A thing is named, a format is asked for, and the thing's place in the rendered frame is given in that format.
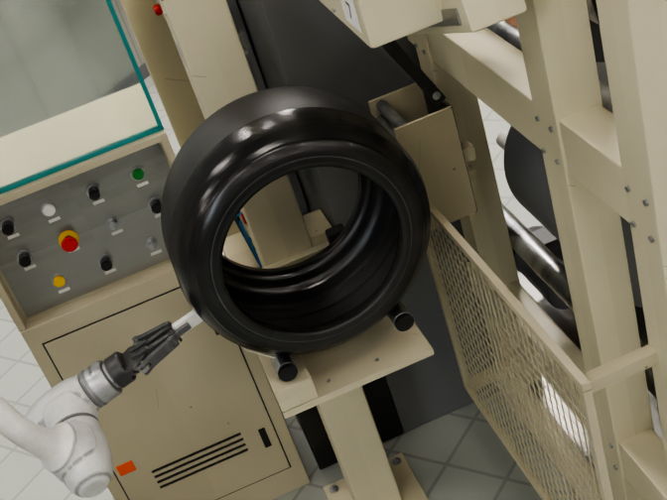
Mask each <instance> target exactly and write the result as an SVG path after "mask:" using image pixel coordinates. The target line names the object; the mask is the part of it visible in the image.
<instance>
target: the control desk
mask: <svg viewBox="0 0 667 500"><path fill-rule="evenodd" d="M175 158H176V156H175V153H174V151H173V148H172V146H171V144H170V141H169V139H168V136H167V134H166V132H165V129H164V130H161V131H159V132H156V133H154V134H151V135H149V136H146V137H144V138H141V139H139V140H136V141H134V142H131V143H129V144H126V145H123V146H121V147H118V148H116V149H113V150H111V151H108V152H106V153H103V154H101V155H98V156H96V157H93V158H91V159H88V160H86V161H83V162H81V163H78V164H76V165H73V166H71V167H68V168H66V169H63V170H61V171H58V172H56V173H53V174H50V175H48V176H45V177H43V178H40V179H38V180H35V181H33V182H30V183H28V184H25V185H23V186H20V187H16V188H14V189H11V190H9V191H6V192H4V193H1V194H0V299H1V300H2V302H3V304H4V306H5V308H6V309H7V311H8V313H9V315H10V316H11V318H12V319H13V321H14V322H15V324H16V326H17V328H18V330H19V331H21V334H22V336H23V338H24V340H25V342H26V343H27V345H28V347H29V349H30V350H31V352H32V354H33V356H34V357H35V359H36V361H37V363H38V365H39V366H40V368H41V370H42V372H43V373H44V375H45V377H46V379H47V381H48V382H49V384H50V386H51V388H53V387H54V386H56V385H57V384H59V383H60V382H62V381H63V380H64V379H67V378H70V377H72V376H75V375H76V374H78V373H80V371H82V370H84V369H85V368H87V367H88V366H90V365H91V364H93V363H94V362H95V361H97V360H102V361H104V359H105V358H107V357H108V356H110V355H111V354H113V353H114V352H116V351H118V352H120V353H123V352H124V351H125V350H126V349H127V348H128V347H130V346H132V345H133V342H134V341H133V340H132V337H133V336H136V335H140V334H142V333H144V332H146V331H148V330H150V329H152V328H154V327H156V326H158V325H159V324H161V323H163V322H165V321H170V322H171V323H174V322H176V321H177V320H179V319H180V318H182V317H183V316H184V315H186V314H187V313H189V312H191V311H192V310H193V309H192V307H191V306H190V304H189V303H188V301H187V300H186V298H185V296H184V294H183V292H182V290H181V287H180V285H179V282H178V279H177V276H176V274H175V271H174V268H173V265H172V262H171V259H170V257H169V254H168V251H167V248H166V245H165V241H164V237H163V232H162V225H161V204H162V196H163V191H164V187H165V183H166V180H167V177H168V174H169V171H170V168H171V166H172V163H173V161H174V159H175ZM181 339H182V340H183V341H182V342H180V341H179V342H180V344H179V345H178V346H177V347H176V348H175V349H174V350H173V351H172V352H171V353H170V354H168V355H167V356H166V357H165V358H164V359H163V360H162V361H161V362H159V363H158V364H157V365H156V366H155V367H154V368H153V369H152V371H151V372H150V373H149V374H148V375H145V374H144V373H143V372H140V373H138V374H136V380H135V381H133V382H132V383H130V384H129V385H127V386H126V387H125V388H122V393H121V394H120V395H119V396H117V397H116V398H114V399H113V400H112V401H110V402H109V403H107V405H105V406H103V407H102V408H100V409H99V410H98V413H99V415H98V419H99V423H100V426H101V428H102V429H103V431H104V433H105V435H106V437H107V440H108V443H109V446H110V450H111V454H112V459H113V476H112V480H111V481H110V482H109V484H108V486H107V488H108V489H109V491H110V493H111V495H112V496H113V498H114V500H273V499H275V498H277V497H280V496H282V495H284V494H286V493H289V492H291V491H293V490H295V489H298V488H300V487H302V486H304V485H307V484H309V483H310V478H309V476H308V474H307V471H306V469H305V466H304V464H303V462H302V460H301V458H300V455H299V453H298V451H297V448H296V446H295V443H294V441H293V438H292V436H291V434H290V431H289V429H288V426H287V424H286V422H285V419H284V417H283V414H282V412H281V409H280V407H279V405H278V402H277V400H276V397H275V395H274V393H273V390H272V388H271V385H270V383H269V381H268V378H267V376H266V374H265V371H264V369H263V366H262V364H261V362H260V359H259V357H258V355H257V354H256V353H252V352H249V351H247V350H245V349H243V347H242V346H240V345H237V344H235V343H233V342H231V341H229V340H227V339H226V338H224V337H223V336H221V335H220V334H218V333H217V332H216V331H214V330H213V329H212V328H211V327H210V326H208V325H207V324H206V323H205V322H204V321H202V322H201V323H199V324H198V325H196V326H195V327H193V328H192V329H191V330H189V331H188V332H186V333H185V334H183V335H182V336H181ZM130 460H132V462H133V464H134V465H135V467H136V470H134V471H132V472H129V473H127V474H125V475H123V476H120V474H119V472H118V470H117V469H116V466H118V465H121V464H123V463H125V462H128V461H130Z"/></svg>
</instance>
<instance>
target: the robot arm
mask: <svg viewBox="0 0 667 500"><path fill-rule="evenodd" d="M201 322H202V319H201V318H200V317H199V316H198V315H197V314H196V313H195V311H194V310H192V311H191V312H189V313H187V314H186V315H184V316H183V317H182V318H180V319H179V320H177V321H176V322H174V323H171V322H170V321H165V322H163V323H161V324H159V325H158V326H156V327H154V328H152V329H150V330H148V331H146V332H144V333H142V334H140V335H136V336H133V337H132V340H133V341H134V342H133V345H132V346H130V347H128V348H127V349H126V350H125V351H124V352H123V353H120V352H118V351H116V352H114V353H113V354H111V355H110V356H108V357H107V358H105V359H104V361H102V360H97V361H95V362H94V363H93V364H91V365H90V366H88V367H87V368H85V369H84V370H82V371H80V373H78V374H76V375H75V376H72V377H70V378H67V379H64V380H63V381H62V382H60V383H59V384H57V385H56V386H54V387H53V388H51V389H50V390H49V391H47V392H46V393H45V394H44V395H43V396H41V397H40V398H39V399H38V400H37V401H36V402H35V403H34V404H33V405H32V407H31V408H30V409H29V411H28V412H27V414H26V417H24V416H23V415H22V414H21V413H19V412H18V411H17V410H16V409H15V408H13V407H12V406H11V405H10V404H9V403H8V402H6V401H5V400H4V399H3V398H2V397H1V396H0V434H1V435H2V436H3V437H5V438H6V439H8V440H9V441H10V442H12V443H13V444H15V445H16V446H18V447H20V448H21V449H23V450H25V451H27V452H29V453H31V454H33V455H35V456H37V457H38V458H40V459H41V462H42V465H43V467H44V469H45V470H47V471H49V472H50V473H52V474H53V475H54V476H55V477H56V478H58V479H59V481H61V482H63V483H64V484H65V487H66V488H67V489H68V490H69V491H70V492H71V493H72V494H74V495H76V496H77V497H81V498H90V497H94V496H96V495H98V494H100V493H102V492H103V491H104V490H105V489H106V488H107V486H108V484H109V482H110V481H111V480H112V476H113V459H112V454H111V450H110V446H109V443H108V440H107V437H106V435H105V433H104V431H103V429H102V428H101V426H100V423H99V419H98V415H99V413H98V410H99V409H100V408H102V407H103V406H105V405H107V403H109V402H110V401H112V400H113V399H114V398H116V397H117V396H119V395H120V394H121V393H122V388H125V387H126V386H127V385H129V384H130V383H132V382H133V381H135V380H136V374H138V373H140V372H143V373H144V374H145V375H148V374H149V373H150V372H151V371H152V369H153V368H154V367H155V366H156V365H157V364H158V363H159V362H161V361H162V360H163V359H164V358H165V357H166V356H167V355H168V354H170V353H171V352H172V351H173V350H174V349H175V348H176V347H177V346H178V345H179V344H180V342H182V341H183V340H182V339H181V336H182V335H183V334H185V333H186V332H188V331H189V330H191V329H192V328H193V327H195V326H196V325H198V324H199V323H201ZM179 341H180V342H179Z"/></svg>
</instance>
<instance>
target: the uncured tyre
mask: <svg viewBox="0 0 667 500"><path fill-rule="evenodd" d="M319 167H333V168H342V169H347V170H351V171H354V172H357V173H358V194H357V200H356V204H355V207H354V210H353V212H352V215H351V217H350V219H349V221H348V223H347V224H346V226H345V227H344V229H343V230H342V232H341V233H340V234H339V235H338V237H337V238H336V239H335V240H334V241H333V242H332V243H331V244H330V245H329V246H327V247H326V248H325V249H324V250H322V251H321V252H319V253H318V254H316V255H315V256H313V257H311V258H309V259H307V260H305V261H303V262H300V263H297V264H294V265H291V266H287V267H282V268H272V269H263V268H254V267H249V266H245V265H242V264H239V263H236V262H234V261H232V260H230V259H228V258H227V257H225V256H223V255H222V251H223V246H224V242H225V238H226V235H227V233H228V230H229V228H230V226H231V224H232V222H233V220H234V219H235V217H236V215H237V214H238V212H239V211H240V210H241V208H242V207H243V206H244V205H245V204H246V202H247V201H248V200H249V199H250V198H251V197H252V196H253V195H254V194H256V193H257V192H259V191H260V190H261V189H263V188H264V187H266V186H267V185H269V184H271V183H272V182H274V181H276V180H278V179H280V178H282V177H284V176H286V175H289V174H291V173H293V172H296V171H300V170H304V169H310V168H319ZM161 225H162V232H163V237H164V241H165V245H166V248H167V251H168V254H169V257H170V259H171V262H172V265H173V268H174V271H175V274H176V276H177V279H178V282H179V285H180V287H181V290H182V292H183V294H184V296H185V298H186V300H187V301H188V303H189V304H190V306H191V307H192V309H193V310H194V311H195V313H196V314H197V315H198V316H199V317H200V318H201V319H202V320H203V321H204V322H205V323H206V324H207V325H208V326H210V327H211V328H212V329H213V330H214V331H216V332H217V333H218V334H220V335H221V336H223V337H224V338H226V339H227V340H229V341H231V342H233V343H235V344H237V345H240V346H242V347H245V348H248V349H252V350H255V351H259V352H263V353H268V354H277V355H297V354H306V353H313V352H318V351H322V350H325V349H329V348H332V347H335V346H338V345H340V344H343V343H345V342H347V341H349V340H352V339H354V338H355V337H357V336H359V335H361V334H363V333H364V332H366V331H367V330H369V329H370V328H372V327H373V326H375V325H376V324H377V323H379V322H380V321H381V320H382V319H383V318H385V317H386V316H387V315H388V314H389V313H390V312H391V311H392V310H393V309H394V308H395V307H396V306H397V305H398V304H399V302H400V301H401V300H402V299H403V298H404V296H405V295H406V294H407V292H408V291H409V289H410V288H411V286H412V284H413V283H414V281H415V279H416V277H417V276H418V274H419V271H420V269H421V267H422V264H423V262H424V259H425V256H426V253H427V249H428V245H429V239H430V232H431V212H430V205H429V200H428V195H427V191H426V187H425V184H424V181H423V178H422V176H421V174H420V172H419V170H418V168H417V166H416V164H415V162H414V161H413V159H412V158H411V156H410V155H409V154H408V153H407V151H406V150H405V149H404V148H403V147H402V146H401V145H400V144H399V143H398V141H397V140H396V139H395V138H394V137H393V136H392V135H391V134H390V133H389V132H388V131H387V130H386V129H385V127H384V126H383V125H382V124H381V123H380V122H379V121H378V120H377V119H376V118H375V117H374V116H373V115H372V114H371V113H370V112H368V111H367V110H366V109H365V108H363V107H362V106H360V105H359V104H357V103H356V102H354V101H352V100H350V99H348V98H346V97H344V96H342V95H339V94H336V93H333V92H330V91H326V90H322V89H317V88H312V87H304V86H282V87H274V88H268V89H264V90H260V91H256V92H253V93H250V94H247V95H245V96H242V97H240V98H238V99H236V100H233V101H232V102H230V103H228V104H226V105H224V106H223V107H221V108H220V109H218V110H217V111H215V112H214V113H213V114H211V115H210V116H209V117H208V118H206V119H205V120H204V121H203V122H202V123H201V125H200V126H199V127H198V128H197V129H196V130H195V131H194V132H193V133H192V134H191V136H190V137H189V138H188V139H187V141H186V142H185V143H184V145H183V146H182V148H181V149H180V151H179V153H178V154H177V156H176V158H175V159H174V161H173V163H172V166H171V168H170V171H169V174H168V177H167V180H166V183H165V187H164V191H163V196H162V204H161Z"/></svg>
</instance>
